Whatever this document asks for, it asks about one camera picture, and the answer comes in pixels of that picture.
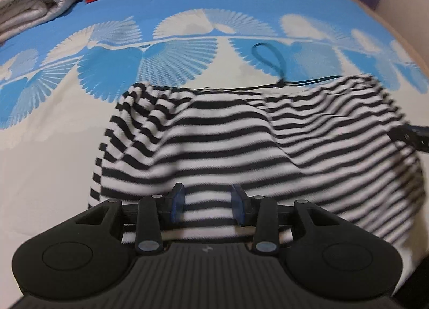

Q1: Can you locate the black white striped hooded garment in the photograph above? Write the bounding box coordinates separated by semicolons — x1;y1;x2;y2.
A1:
90;77;425;244

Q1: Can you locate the blue white patterned bedspread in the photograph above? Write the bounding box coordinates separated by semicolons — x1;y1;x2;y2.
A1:
1;0;428;308

